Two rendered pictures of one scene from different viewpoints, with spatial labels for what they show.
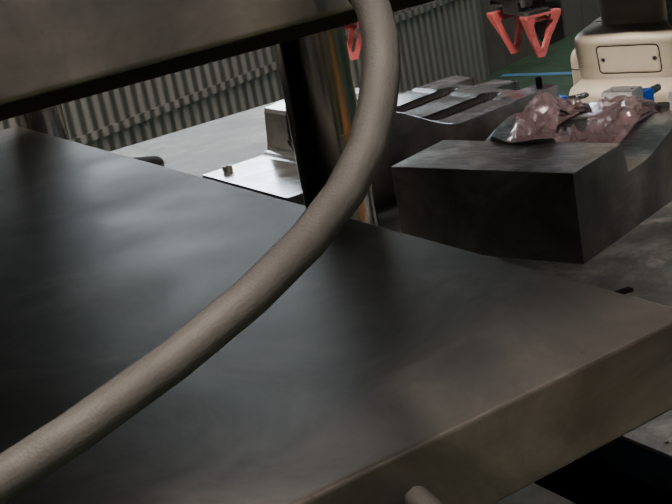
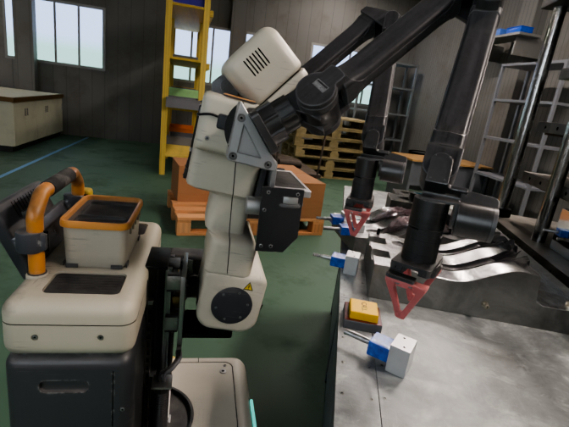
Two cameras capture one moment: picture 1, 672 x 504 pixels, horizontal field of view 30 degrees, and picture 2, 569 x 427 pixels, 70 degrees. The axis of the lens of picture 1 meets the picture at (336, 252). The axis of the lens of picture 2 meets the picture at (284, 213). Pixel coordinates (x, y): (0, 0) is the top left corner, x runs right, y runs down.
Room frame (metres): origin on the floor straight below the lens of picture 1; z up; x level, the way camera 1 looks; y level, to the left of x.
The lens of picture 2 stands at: (2.99, 0.10, 1.25)
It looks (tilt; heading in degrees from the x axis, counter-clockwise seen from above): 16 degrees down; 216
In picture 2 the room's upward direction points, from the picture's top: 8 degrees clockwise
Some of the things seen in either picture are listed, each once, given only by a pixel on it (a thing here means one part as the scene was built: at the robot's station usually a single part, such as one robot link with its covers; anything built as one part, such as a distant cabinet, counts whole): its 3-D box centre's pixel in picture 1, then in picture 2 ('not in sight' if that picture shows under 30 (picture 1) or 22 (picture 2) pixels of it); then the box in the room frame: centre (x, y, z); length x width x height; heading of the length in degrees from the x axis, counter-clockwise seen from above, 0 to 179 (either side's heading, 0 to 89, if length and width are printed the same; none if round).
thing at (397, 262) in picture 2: not in sight; (421, 247); (2.33, -0.10, 1.04); 0.10 x 0.07 x 0.07; 6
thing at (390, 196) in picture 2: not in sight; (409, 207); (1.19, -0.52, 0.83); 0.20 x 0.15 x 0.07; 120
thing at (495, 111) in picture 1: (381, 134); (463, 269); (1.88, -0.10, 0.87); 0.50 x 0.26 x 0.14; 120
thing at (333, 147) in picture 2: not in sight; (325, 145); (-3.11, -3.68, 0.50); 1.42 x 0.98 x 1.01; 141
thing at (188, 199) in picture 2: not in sight; (244, 195); (0.11, -2.53, 0.25); 1.41 x 0.96 x 0.51; 151
